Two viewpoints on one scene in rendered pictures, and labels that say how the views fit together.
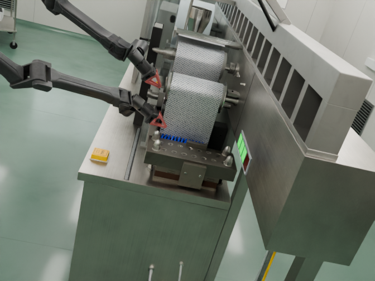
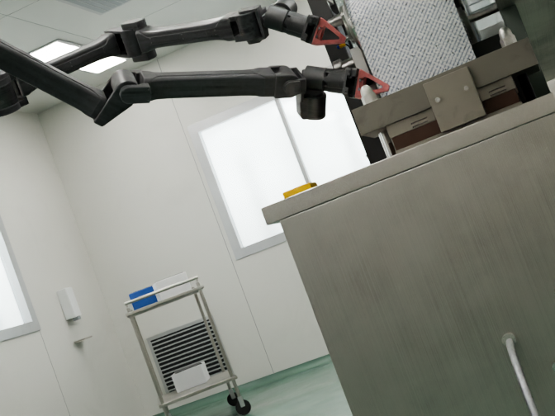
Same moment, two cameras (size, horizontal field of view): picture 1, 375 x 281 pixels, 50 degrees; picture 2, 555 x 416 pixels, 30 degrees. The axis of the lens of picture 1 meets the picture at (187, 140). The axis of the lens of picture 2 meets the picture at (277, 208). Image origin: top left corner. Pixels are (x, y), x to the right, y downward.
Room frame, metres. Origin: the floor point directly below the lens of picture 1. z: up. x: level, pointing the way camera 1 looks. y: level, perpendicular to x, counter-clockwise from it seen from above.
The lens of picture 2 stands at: (-0.67, -0.49, 0.74)
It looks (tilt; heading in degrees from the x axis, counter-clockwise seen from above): 4 degrees up; 22
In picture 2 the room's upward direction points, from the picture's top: 21 degrees counter-clockwise
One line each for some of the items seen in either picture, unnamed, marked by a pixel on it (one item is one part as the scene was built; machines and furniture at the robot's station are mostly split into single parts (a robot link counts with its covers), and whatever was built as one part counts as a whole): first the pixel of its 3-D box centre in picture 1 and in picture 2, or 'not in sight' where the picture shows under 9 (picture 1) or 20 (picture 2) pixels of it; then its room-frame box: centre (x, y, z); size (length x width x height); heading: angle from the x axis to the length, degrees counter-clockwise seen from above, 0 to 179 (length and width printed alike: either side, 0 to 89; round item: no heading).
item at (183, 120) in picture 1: (187, 123); (419, 55); (1.71, 0.02, 1.11); 0.23 x 0.01 x 0.18; 97
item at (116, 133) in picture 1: (166, 94); (462, 165); (2.69, 0.23, 0.88); 2.52 x 0.66 x 0.04; 7
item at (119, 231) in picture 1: (155, 150); (517, 293); (2.69, 0.21, 0.43); 2.52 x 0.64 x 0.86; 7
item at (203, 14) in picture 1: (199, 13); not in sight; (2.48, 0.13, 1.50); 0.14 x 0.14 x 0.06
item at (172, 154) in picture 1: (190, 158); (447, 90); (1.59, -0.03, 1.00); 0.40 x 0.16 x 0.06; 97
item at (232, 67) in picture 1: (229, 67); not in sight; (2.04, -0.11, 1.33); 0.07 x 0.07 x 0.07; 7
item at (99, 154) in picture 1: (100, 154); (301, 191); (1.57, 0.36, 0.91); 0.07 x 0.07 x 0.02; 7
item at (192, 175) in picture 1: (192, 175); (454, 99); (1.50, -0.06, 0.96); 0.10 x 0.03 x 0.11; 97
